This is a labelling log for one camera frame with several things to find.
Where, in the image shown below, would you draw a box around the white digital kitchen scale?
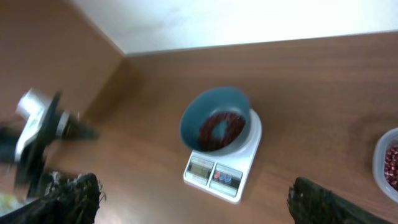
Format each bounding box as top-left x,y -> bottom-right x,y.
183,110 -> 262,203

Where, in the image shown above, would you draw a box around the blue plastic bowl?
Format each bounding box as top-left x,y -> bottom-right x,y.
180,86 -> 251,153

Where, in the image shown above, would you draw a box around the brown cardboard box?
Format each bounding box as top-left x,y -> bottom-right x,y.
1,1 -> 123,121

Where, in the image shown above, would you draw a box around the clear plastic bean container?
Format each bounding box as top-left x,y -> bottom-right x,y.
373,128 -> 397,203

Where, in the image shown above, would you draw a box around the red beans in bowl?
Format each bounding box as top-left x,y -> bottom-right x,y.
198,111 -> 246,152

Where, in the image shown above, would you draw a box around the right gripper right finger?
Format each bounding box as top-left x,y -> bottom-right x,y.
287,177 -> 390,224

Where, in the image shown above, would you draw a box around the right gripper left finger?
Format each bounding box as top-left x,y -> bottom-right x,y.
1,173 -> 101,224

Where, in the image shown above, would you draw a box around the red beans pile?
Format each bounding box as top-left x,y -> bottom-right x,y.
384,144 -> 397,190

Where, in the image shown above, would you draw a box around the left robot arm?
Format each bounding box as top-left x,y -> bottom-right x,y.
1,88 -> 99,198

